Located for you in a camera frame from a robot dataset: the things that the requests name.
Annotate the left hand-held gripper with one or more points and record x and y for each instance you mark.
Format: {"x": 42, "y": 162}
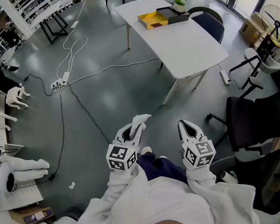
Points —
{"x": 121, "y": 157}

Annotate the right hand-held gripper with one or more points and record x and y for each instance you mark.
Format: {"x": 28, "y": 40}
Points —
{"x": 199, "y": 153}

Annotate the grey box with yellow lining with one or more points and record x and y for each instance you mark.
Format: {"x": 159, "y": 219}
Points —
{"x": 153, "y": 18}

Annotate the person's right forearm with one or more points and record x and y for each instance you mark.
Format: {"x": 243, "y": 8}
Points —
{"x": 206, "y": 183}

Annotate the person's left forearm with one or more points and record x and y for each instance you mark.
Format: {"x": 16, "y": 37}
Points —
{"x": 121, "y": 188}

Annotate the brown cardboard box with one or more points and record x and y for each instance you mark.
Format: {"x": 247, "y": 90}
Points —
{"x": 251, "y": 30}

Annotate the flat cardboard box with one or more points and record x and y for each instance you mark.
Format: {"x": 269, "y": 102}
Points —
{"x": 21, "y": 214}

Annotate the white storage shelves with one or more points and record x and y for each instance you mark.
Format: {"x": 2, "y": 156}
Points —
{"x": 29, "y": 9}

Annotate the white perforated shoe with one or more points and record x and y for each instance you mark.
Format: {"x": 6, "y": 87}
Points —
{"x": 147, "y": 150}
{"x": 162, "y": 157}

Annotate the person's legs in navy trousers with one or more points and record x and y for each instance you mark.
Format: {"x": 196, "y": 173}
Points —
{"x": 157, "y": 169}

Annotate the black office chair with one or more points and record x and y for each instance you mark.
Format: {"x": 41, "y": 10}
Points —
{"x": 242, "y": 121}

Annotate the white paper roll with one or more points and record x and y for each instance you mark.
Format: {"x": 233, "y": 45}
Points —
{"x": 226, "y": 176}

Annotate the white power strip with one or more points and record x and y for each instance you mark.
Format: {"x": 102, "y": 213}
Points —
{"x": 65, "y": 77}
{"x": 74, "y": 24}
{"x": 55, "y": 84}
{"x": 224, "y": 77}

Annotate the person's torso in white top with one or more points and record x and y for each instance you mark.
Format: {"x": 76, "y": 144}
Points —
{"x": 171, "y": 202}

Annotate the white paper scrap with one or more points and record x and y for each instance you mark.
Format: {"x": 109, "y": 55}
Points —
{"x": 72, "y": 185}

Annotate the white rounded table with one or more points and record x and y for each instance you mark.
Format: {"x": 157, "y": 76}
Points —
{"x": 185, "y": 47}

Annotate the black power adapter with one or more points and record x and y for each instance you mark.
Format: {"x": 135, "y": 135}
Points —
{"x": 51, "y": 177}

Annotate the black mesh chair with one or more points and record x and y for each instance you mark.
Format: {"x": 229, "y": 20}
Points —
{"x": 271, "y": 179}

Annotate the white mannequin legs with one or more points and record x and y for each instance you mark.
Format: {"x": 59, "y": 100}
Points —
{"x": 27, "y": 164}

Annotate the dark blue chair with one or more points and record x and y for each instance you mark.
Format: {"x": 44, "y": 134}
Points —
{"x": 210, "y": 26}

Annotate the dark round-back chair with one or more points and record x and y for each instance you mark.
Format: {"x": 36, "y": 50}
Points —
{"x": 213, "y": 12}

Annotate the white paper sheets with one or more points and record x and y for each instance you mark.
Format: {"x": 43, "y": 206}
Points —
{"x": 22, "y": 196}

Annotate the potted flowers in white pot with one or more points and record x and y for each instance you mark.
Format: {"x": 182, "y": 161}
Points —
{"x": 179, "y": 7}

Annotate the round white device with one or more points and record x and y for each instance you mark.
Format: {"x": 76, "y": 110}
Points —
{"x": 1, "y": 172}

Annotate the large standing fan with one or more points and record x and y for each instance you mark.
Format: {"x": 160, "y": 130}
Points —
{"x": 276, "y": 25}

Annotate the white chair with black frame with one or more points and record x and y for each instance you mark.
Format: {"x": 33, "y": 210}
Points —
{"x": 269, "y": 66}

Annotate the white desk with black frame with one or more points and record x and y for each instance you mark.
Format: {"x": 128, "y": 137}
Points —
{"x": 42, "y": 17}

